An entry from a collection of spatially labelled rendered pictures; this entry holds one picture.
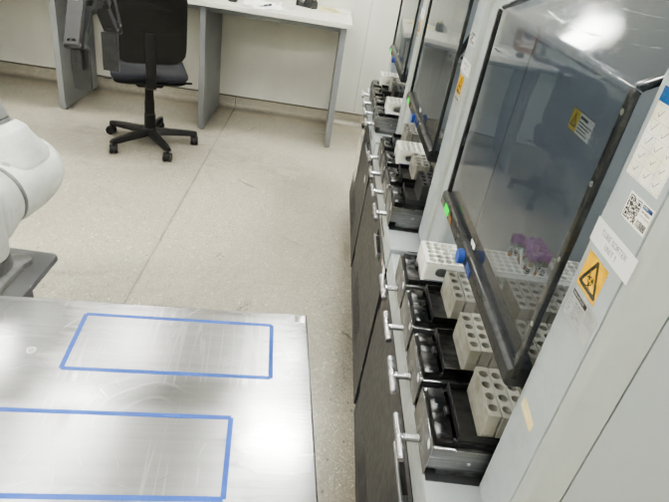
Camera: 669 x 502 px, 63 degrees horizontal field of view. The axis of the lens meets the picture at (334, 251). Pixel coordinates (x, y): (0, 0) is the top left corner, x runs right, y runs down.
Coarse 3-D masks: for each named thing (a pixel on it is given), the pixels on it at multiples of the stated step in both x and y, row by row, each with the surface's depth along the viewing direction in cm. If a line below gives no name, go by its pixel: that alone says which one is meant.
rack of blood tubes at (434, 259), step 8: (424, 240) 135; (424, 248) 132; (432, 248) 133; (440, 248) 133; (448, 248) 134; (456, 248) 134; (424, 256) 129; (432, 256) 130; (440, 256) 130; (448, 256) 130; (424, 264) 128; (432, 264) 127; (440, 264) 127; (448, 264) 127; (456, 264) 129; (424, 272) 128; (432, 272) 128; (440, 272) 135; (456, 272) 136; (440, 280) 129
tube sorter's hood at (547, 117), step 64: (576, 0) 95; (640, 0) 82; (512, 64) 98; (576, 64) 73; (640, 64) 63; (512, 128) 94; (576, 128) 71; (448, 192) 129; (512, 192) 90; (576, 192) 68; (512, 256) 86; (512, 320) 83; (512, 384) 81
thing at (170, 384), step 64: (0, 320) 97; (64, 320) 99; (128, 320) 102; (192, 320) 104; (256, 320) 107; (0, 384) 85; (64, 384) 87; (128, 384) 89; (192, 384) 91; (256, 384) 93; (0, 448) 76; (64, 448) 77; (128, 448) 79; (192, 448) 80; (256, 448) 82
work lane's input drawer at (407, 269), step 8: (400, 256) 139; (408, 256) 137; (416, 256) 138; (400, 264) 137; (408, 264) 134; (416, 264) 133; (400, 272) 136; (408, 272) 131; (416, 272) 131; (384, 280) 138; (400, 280) 134; (408, 280) 128; (416, 280) 128; (424, 280) 129; (384, 288) 135; (392, 288) 136; (400, 288) 133; (408, 288) 128; (416, 288) 128; (424, 288) 128; (384, 296) 132; (400, 296) 132; (400, 304) 131
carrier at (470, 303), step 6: (462, 276) 122; (462, 282) 119; (468, 282) 119; (462, 288) 117; (468, 288) 117; (468, 294) 115; (468, 300) 113; (474, 300) 113; (468, 306) 113; (474, 306) 113; (462, 312) 115; (468, 312) 114
